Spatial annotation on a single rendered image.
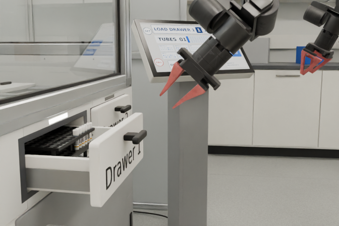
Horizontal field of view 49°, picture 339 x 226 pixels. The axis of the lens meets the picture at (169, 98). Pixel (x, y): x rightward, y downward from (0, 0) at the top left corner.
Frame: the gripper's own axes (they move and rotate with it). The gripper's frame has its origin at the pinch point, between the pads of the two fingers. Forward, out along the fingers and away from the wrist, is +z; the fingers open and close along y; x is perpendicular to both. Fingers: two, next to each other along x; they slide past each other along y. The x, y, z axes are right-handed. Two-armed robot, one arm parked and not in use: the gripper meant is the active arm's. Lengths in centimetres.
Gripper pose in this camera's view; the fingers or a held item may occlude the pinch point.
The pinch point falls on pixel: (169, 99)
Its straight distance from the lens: 74.5
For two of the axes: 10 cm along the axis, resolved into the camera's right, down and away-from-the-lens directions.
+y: -7.1, -7.1, 0.2
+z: -6.9, 7.0, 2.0
